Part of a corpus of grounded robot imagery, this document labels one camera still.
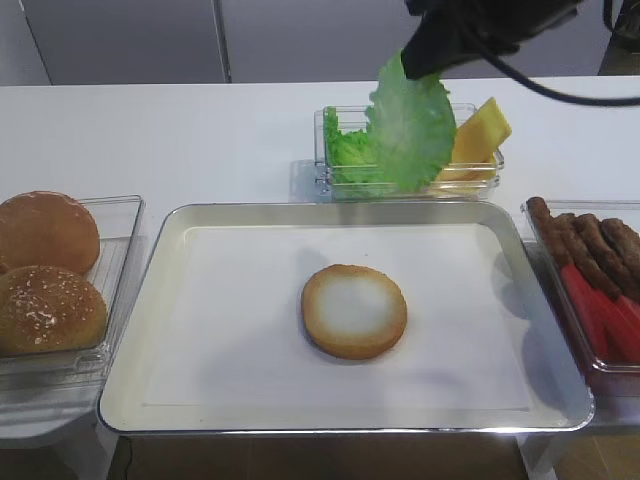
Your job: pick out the green lettuce leaf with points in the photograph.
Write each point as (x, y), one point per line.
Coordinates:
(411, 127)

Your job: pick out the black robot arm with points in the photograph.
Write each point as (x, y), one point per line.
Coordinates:
(453, 33)

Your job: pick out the clear lettuce and cheese container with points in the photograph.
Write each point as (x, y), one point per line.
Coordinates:
(354, 118)

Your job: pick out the yellow cheese slices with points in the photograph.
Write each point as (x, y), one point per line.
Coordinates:
(468, 179)

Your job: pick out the upright yellow cheese slice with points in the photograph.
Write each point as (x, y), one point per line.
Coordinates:
(481, 135)

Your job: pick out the green lettuce pile in container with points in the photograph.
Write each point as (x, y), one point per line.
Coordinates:
(349, 154)

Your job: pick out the bottom bun half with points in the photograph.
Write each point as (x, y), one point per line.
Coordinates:
(353, 312)

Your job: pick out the metal baking tray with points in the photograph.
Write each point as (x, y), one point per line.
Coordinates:
(215, 341)

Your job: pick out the brown meat patty far left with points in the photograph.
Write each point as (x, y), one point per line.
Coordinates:
(550, 235)

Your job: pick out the brown meat patty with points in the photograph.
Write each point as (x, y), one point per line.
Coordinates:
(625, 242)
(582, 257)
(550, 235)
(588, 227)

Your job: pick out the clear patty and tomato container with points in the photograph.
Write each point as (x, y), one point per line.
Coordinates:
(610, 378)

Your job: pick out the clear bun container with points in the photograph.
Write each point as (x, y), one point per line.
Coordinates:
(114, 275)

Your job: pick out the red tomato slice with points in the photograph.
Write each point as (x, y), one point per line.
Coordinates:
(611, 316)
(628, 328)
(588, 309)

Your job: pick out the red tomato slice far left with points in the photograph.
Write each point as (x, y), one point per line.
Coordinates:
(588, 309)

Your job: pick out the plain top bun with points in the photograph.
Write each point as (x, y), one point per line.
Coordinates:
(50, 229)

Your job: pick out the sesame top bun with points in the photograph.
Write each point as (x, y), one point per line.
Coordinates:
(48, 309)

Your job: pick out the brown meat patty front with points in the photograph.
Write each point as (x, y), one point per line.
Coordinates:
(625, 242)

